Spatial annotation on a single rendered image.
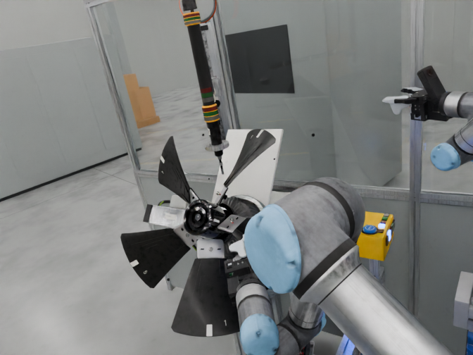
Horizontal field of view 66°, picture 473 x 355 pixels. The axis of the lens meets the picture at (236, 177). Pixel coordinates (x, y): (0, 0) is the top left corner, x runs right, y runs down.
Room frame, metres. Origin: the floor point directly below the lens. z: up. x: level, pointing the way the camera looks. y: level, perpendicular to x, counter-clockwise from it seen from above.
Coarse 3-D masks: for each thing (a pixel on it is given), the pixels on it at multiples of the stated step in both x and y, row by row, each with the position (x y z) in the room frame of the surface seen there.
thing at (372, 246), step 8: (368, 216) 1.11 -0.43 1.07; (376, 216) 1.11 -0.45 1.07; (392, 216) 1.09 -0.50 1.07; (368, 224) 1.07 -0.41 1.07; (376, 224) 1.06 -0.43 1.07; (376, 232) 1.00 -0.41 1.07; (384, 232) 1.00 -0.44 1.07; (360, 240) 1.01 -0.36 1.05; (368, 240) 1.00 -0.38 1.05; (376, 240) 0.98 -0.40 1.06; (384, 240) 0.98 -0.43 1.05; (360, 248) 1.01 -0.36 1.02; (368, 248) 1.00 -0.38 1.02; (376, 248) 0.98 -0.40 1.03; (384, 248) 0.98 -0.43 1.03; (360, 256) 1.01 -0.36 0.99; (368, 256) 1.00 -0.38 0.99; (376, 256) 0.99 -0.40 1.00; (384, 256) 0.98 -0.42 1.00
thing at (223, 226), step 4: (232, 216) 1.08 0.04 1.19; (236, 216) 1.07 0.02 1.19; (240, 216) 1.07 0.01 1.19; (224, 220) 1.05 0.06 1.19; (228, 220) 1.05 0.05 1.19; (236, 220) 1.05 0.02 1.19; (240, 220) 1.04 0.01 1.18; (220, 224) 1.03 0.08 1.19; (224, 224) 1.03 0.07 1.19; (228, 224) 1.03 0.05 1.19; (232, 224) 1.03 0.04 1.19; (236, 224) 1.03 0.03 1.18; (220, 228) 1.01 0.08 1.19; (224, 228) 1.01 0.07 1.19; (228, 228) 1.01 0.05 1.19; (232, 228) 1.00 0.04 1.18
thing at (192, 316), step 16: (192, 272) 0.97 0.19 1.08; (208, 272) 0.97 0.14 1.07; (224, 272) 0.98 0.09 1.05; (192, 288) 0.93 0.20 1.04; (208, 288) 0.93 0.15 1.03; (224, 288) 0.94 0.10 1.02; (192, 304) 0.90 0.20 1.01; (208, 304) 0.90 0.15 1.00; (224, 304) 0.91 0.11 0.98; (176, 320) 0.88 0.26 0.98; (192, 320) 0.88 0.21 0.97; (208, 320) 0.87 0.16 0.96; (208, 336) 0.85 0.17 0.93
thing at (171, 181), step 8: (168, 144) 1.32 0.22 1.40; (168, 152) 1.31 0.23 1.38; (176, 152) 1.26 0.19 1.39; (160, 160) 1.36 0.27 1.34; (168, 160) 1.30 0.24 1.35; (176, 160) 1.25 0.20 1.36; (160, 168) 1.36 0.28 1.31; (168, 168) 1.30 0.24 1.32; (176, 168) 1.25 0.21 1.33; (160, 176) 1.36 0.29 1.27; (168, 176) 1.31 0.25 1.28; (176, 176) 1.24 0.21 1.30; (184, 176) 1.19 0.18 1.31; (160, 184) 1.37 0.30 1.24; (168, 184) 1.32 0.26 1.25; (176, 184) 1.26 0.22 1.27; (184, 184) 1.19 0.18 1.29; (176, 192) 1.28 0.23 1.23; (184, 192) 1.21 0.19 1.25; (184, 200) 1.24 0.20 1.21
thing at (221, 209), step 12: (192, 204) 1.09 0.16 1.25; (204, 204) 1.07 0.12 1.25; (216, 204) 1.10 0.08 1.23; (192, 216) 1.07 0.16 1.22; (204, 216) 1.04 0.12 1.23; (216, 216) 1.03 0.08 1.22; (228, 216) 1.11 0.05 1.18; (192, 228) 1.04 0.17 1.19; (204, 228) 1.01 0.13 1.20; (216, 228) 1.03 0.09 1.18; (228, 240) 1.07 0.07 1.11
